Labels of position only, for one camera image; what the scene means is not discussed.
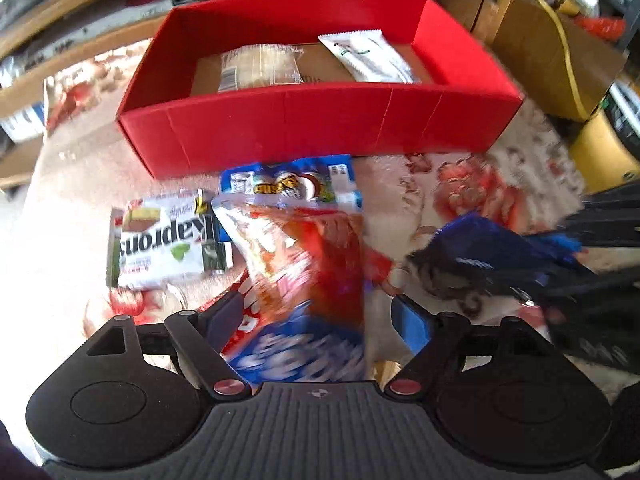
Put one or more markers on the red blue chip bag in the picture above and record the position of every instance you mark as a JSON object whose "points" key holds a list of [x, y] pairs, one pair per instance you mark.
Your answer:
{"points": [[310, 280]]}

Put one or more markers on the white snack packet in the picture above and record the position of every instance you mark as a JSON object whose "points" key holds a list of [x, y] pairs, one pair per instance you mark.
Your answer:
{"points": [[370, 55]]}

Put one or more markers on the yellow container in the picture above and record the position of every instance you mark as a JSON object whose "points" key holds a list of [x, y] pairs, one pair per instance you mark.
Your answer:
{"points": [[605, 155]]}

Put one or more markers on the white green wafer packet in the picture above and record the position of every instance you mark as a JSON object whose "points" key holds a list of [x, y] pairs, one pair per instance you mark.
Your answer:
{"points": [[160, 250]]}

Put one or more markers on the red cardboard box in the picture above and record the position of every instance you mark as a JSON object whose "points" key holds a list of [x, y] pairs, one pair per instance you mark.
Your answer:
{"points": [[320, 125]]}

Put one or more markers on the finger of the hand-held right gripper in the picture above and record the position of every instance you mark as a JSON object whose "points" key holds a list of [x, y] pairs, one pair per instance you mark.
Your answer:
{"points": [[600, 310], [605, 220]]}

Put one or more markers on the brown cardboard box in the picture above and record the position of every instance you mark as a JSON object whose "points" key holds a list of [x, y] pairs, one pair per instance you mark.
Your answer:
{"points": [[530, 45]]}

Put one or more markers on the dark blue snack packet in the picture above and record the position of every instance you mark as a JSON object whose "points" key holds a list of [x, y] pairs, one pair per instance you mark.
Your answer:
{"points": [[480, 250]]}

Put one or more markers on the clear bun snack packet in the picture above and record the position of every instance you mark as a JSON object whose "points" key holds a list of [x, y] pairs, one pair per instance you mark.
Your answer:
{"points": [[260, 67]]}

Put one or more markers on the orange plastic item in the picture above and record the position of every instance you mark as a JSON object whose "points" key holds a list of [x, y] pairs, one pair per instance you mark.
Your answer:
{"points": [[600, 27]]}

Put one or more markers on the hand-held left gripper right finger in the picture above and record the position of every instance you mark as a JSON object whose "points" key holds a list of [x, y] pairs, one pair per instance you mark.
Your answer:
{"points": [[411, 322]]}

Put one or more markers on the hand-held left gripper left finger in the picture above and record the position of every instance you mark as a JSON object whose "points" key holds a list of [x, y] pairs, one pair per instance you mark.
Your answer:
{"points": [[224, 316]]}

